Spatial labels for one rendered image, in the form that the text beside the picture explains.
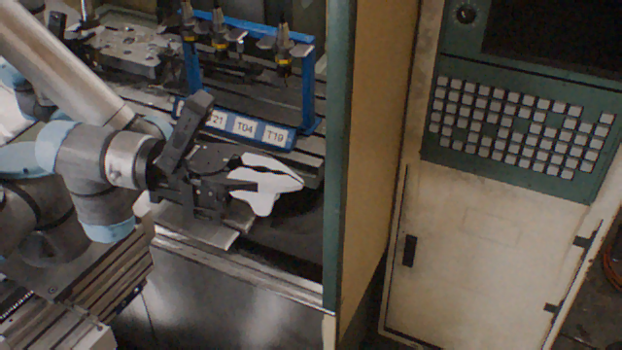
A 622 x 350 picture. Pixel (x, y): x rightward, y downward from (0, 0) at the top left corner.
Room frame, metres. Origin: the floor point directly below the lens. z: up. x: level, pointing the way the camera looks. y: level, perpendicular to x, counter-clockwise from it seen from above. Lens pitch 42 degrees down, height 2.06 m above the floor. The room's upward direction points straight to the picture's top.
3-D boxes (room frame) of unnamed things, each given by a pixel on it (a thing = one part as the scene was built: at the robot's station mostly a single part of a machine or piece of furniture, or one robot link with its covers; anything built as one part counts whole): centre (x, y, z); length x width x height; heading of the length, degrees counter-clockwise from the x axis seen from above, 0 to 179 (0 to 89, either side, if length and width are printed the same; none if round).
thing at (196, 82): (1.75, 0.41, 1.05); 0.10 x 0.05 x 0.30; 155
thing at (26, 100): (1.44, 0.82, 1.08); 0.11 x 0.08 x 0.11; 52
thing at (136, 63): (1.96, 0.64, 0.97); 0.29 x 0.23 x 0.05; 65
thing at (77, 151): (0.62, 0.31, 1.56); 0.11 x 0.08 x 0.09; 74
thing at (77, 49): (1.59, 0.76, 1.17); 0.12 x 0.08 x 0.09; 155
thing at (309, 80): (1.56, 0.01, 1.05); 0.10 x 0.05 x 0.30; 155
